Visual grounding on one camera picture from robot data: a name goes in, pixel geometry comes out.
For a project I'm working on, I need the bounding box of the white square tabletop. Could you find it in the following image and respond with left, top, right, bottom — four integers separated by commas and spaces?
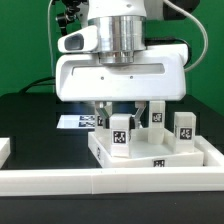
88, 128, 204, 168

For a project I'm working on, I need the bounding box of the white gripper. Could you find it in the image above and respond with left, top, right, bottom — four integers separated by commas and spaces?
56, 44, 188, 129

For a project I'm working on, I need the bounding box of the white marker tag sheet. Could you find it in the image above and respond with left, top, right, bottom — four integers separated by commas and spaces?
57, 115, 95, 129

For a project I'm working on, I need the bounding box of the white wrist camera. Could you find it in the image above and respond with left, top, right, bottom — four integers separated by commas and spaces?
58, 25, 99, 53

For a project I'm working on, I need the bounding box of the grey thin cable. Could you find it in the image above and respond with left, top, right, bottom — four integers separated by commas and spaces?
46, 0, 56, 78

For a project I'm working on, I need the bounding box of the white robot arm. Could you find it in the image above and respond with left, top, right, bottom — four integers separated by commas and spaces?
56, 0, 200, 128

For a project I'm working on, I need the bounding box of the white U-shaped obstacle fence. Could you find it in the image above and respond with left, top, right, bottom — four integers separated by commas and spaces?
0, 136, 224, 196

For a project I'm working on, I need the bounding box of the black cable bundle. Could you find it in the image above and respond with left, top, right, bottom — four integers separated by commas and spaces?
18, 76, 58, 94

